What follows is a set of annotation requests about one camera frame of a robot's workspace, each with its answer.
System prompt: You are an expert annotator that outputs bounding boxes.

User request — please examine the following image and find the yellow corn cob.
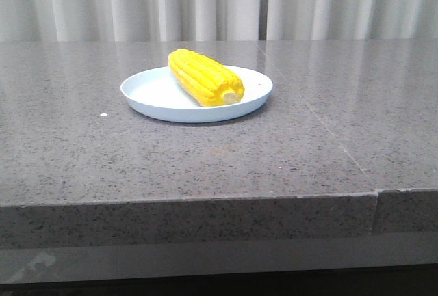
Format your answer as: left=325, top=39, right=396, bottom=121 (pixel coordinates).
left=168, top=49, right=245, bottom=107

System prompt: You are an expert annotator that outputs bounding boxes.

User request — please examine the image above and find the light blue round plate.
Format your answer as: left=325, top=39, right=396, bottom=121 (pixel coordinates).
left=120, top=66, right=273, bottom=123

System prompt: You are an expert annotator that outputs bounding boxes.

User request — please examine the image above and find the white pleated curtain right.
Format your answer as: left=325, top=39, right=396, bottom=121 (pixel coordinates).
left=259, top=0, right=437, bottom=40

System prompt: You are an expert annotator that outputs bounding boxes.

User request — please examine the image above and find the white pleated curtain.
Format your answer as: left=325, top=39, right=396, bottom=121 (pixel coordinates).
left=1, top=0, right=264, bottom=42
left=259, top=0, right=437, bottom=40

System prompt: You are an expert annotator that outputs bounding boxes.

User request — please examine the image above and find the white pleated curtain left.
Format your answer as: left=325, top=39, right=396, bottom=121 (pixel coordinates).
left=1, top=0, right=264, bottom=42

